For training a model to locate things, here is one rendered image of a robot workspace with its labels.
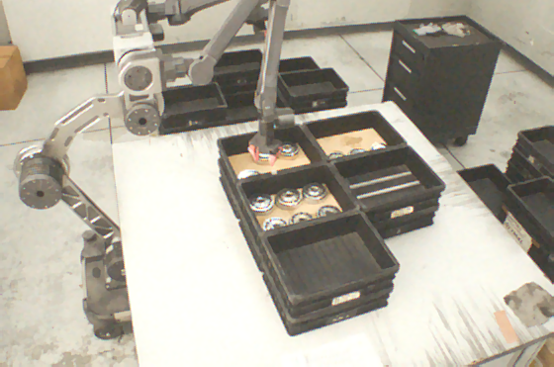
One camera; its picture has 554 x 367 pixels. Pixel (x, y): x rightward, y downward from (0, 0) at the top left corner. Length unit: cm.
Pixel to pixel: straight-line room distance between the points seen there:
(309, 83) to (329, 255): 186
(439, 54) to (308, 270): 196
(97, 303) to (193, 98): 147
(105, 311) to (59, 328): 39
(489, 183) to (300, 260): 176
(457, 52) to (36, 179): 259
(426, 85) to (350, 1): 219
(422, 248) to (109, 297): 146
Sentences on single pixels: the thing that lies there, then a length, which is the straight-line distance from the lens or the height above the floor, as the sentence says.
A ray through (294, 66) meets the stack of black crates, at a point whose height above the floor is 41.
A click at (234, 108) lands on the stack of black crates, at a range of 347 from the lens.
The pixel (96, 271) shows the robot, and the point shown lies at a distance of 271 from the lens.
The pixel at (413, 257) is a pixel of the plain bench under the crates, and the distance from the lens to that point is 214.
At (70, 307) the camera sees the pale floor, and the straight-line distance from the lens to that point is 292.
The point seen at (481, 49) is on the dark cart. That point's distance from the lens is 360.
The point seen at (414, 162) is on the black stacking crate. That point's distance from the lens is 230.
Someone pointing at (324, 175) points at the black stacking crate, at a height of 87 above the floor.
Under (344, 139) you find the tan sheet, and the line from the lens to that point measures 245.
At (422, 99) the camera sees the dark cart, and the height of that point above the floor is 52.
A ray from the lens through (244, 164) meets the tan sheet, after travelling 227.
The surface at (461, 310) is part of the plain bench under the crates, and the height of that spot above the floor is 70.
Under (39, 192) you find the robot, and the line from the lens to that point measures 221.
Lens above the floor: 225
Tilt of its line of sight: 37 degrees down
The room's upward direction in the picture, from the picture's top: 2 degrees clockwise
